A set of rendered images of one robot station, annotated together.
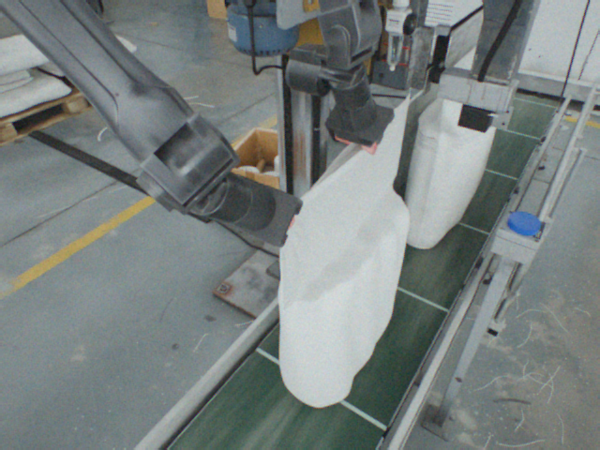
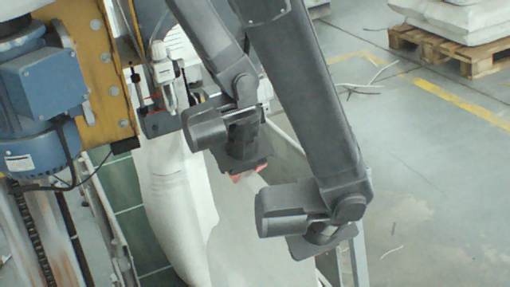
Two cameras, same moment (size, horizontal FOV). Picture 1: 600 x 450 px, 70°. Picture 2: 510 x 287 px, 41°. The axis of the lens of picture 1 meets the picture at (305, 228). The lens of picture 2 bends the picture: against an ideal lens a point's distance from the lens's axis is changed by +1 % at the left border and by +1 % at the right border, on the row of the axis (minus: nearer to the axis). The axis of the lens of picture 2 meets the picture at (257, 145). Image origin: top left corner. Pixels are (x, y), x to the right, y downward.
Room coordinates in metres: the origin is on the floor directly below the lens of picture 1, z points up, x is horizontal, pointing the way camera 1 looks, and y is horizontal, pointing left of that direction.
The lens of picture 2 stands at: (-0.01, 0.73, 1.60)
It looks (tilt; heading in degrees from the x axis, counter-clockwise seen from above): 27 degrees down; 308
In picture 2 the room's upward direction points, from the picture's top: 10 degrees counter-clockwise
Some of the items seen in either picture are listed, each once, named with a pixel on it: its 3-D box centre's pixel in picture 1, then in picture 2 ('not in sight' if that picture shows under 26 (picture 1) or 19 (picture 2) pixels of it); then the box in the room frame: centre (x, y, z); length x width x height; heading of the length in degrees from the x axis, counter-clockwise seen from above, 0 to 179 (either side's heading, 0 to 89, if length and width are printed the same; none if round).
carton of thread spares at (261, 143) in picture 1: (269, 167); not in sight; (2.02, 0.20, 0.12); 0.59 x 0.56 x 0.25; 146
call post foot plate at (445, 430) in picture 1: (439, 421); not in sight; (0.66, -0.44, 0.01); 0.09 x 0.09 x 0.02; 56
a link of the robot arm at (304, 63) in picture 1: (325, 58); (217, 109); (0.65, -0.03, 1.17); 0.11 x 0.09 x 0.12; 56
